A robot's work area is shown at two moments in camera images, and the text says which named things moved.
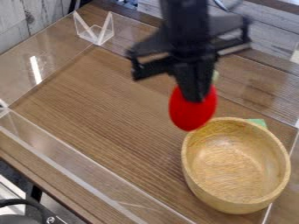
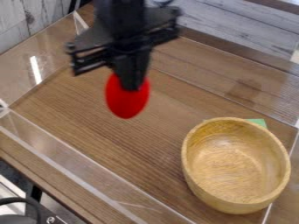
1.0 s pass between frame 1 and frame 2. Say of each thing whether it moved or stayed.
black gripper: moved
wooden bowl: stayed
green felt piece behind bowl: stayed
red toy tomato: moved
